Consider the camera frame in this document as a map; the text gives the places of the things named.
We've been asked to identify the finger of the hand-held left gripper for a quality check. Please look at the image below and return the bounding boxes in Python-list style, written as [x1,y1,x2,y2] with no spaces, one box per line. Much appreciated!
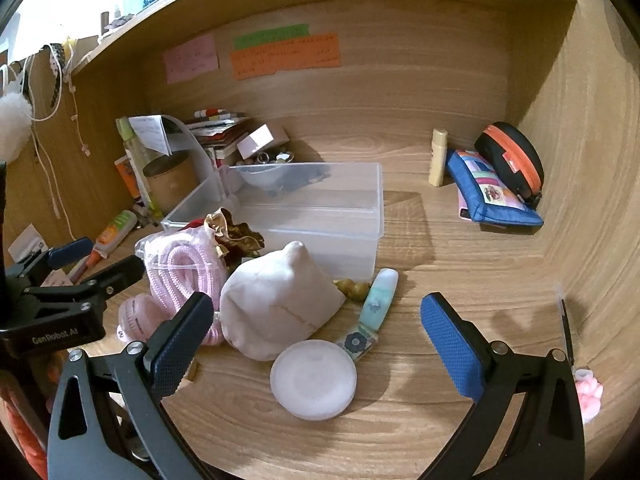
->
[25,254,147,307]
[12,236,96,287]

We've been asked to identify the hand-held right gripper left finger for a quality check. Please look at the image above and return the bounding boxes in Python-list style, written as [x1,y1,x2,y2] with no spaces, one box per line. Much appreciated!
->
[47,291,216,480]

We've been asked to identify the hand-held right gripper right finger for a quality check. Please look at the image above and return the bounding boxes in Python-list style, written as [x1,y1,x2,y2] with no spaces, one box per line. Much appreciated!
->
[420,292,586,480]

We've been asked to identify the pink rope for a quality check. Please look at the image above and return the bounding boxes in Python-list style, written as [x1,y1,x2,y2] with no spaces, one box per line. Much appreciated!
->
[134,225,233,346]

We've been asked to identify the white cloth pouch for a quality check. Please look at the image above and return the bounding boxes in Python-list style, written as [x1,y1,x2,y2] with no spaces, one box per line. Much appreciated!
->
[219,241,347,362]

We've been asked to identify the red gold drawstring bag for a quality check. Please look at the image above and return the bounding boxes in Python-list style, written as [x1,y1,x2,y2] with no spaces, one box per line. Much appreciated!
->
[187,208,266,266]

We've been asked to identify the white round lid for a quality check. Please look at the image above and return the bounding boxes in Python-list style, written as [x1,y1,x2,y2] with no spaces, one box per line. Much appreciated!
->
[270,340,358,421]

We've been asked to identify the clear plastic storage box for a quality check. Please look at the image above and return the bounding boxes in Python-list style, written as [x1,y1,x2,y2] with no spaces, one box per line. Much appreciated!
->
[161,161,386,283]

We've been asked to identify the wooden desktop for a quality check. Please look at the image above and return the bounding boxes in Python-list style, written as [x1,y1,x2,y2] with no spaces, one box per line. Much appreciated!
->
[45,132,591,480]

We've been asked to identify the orange pen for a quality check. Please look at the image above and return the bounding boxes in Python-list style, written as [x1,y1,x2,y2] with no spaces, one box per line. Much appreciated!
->
[67,252,101,283]

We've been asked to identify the orange green glue tube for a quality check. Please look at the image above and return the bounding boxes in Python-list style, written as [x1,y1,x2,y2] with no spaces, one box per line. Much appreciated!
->
[92,210,138,261]

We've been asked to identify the white printed card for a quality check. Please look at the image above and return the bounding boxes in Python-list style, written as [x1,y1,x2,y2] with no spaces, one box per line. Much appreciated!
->
[7,225,48,263]

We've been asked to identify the pink round container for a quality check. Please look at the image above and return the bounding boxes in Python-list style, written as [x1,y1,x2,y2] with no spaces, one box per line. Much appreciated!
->
[117,294,173,343]

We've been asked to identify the orange carton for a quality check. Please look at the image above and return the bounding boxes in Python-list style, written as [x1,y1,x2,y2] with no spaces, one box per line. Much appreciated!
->
[115,156,143,201]

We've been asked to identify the floral patterned clip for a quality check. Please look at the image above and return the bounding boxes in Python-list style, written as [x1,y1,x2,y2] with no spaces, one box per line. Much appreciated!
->
[334,327,382,363]

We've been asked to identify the brown mug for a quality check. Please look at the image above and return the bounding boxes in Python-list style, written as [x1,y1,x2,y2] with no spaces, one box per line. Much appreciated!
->
[143,152,201,213]

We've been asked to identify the small wooden gourd charm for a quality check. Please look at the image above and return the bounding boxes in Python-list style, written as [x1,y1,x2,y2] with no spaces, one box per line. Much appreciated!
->
[334,280,371,301]

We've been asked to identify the black pen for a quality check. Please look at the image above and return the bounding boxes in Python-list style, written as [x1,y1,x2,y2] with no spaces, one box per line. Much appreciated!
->
[559,297,576,366]

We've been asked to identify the yellow-green bottle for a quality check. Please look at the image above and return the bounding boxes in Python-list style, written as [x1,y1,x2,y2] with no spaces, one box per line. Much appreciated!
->
[116,116,161,211]

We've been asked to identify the clear file holder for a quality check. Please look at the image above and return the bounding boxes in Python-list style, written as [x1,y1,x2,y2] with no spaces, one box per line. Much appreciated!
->
[160,115,223,196]

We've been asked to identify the white fluffy pompom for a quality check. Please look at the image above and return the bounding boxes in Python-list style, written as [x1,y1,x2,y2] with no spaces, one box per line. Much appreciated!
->
[0,92,33,163]

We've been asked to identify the white handwritten paper note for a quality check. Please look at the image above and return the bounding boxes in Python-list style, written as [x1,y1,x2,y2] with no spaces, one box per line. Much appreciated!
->
[129,115,173,157]

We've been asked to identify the grey bowl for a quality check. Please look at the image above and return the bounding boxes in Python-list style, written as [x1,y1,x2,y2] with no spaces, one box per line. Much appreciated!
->
[235,164,288,192]

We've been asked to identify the cream lip balm tube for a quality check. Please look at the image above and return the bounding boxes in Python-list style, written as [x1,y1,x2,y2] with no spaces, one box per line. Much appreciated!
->
[429,128,449,187]

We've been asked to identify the metal binder clips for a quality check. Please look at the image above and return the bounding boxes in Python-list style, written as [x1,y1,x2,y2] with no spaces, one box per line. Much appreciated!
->
[240,150,296,166]

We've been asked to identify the small white box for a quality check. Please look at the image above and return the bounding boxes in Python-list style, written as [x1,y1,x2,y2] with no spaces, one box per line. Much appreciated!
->
[236,124,291,158]

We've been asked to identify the black orange zip case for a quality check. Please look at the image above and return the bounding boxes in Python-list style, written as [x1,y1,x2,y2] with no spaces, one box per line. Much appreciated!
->
[474,121,545,211]

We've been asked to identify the pink sticky note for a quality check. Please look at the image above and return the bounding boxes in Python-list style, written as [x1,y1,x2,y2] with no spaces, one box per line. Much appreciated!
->
[164,35,220,85]

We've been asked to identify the orange sticky note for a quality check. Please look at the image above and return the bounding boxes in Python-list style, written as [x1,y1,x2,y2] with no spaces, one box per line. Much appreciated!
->
[230,33,342,81]

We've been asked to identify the green sticky note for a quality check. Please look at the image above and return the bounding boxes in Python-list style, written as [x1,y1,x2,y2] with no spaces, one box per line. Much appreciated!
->
[233,24,311,50]

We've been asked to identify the white cord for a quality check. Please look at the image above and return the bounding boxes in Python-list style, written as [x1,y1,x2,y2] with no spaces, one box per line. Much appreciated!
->
[20,45,88,221]

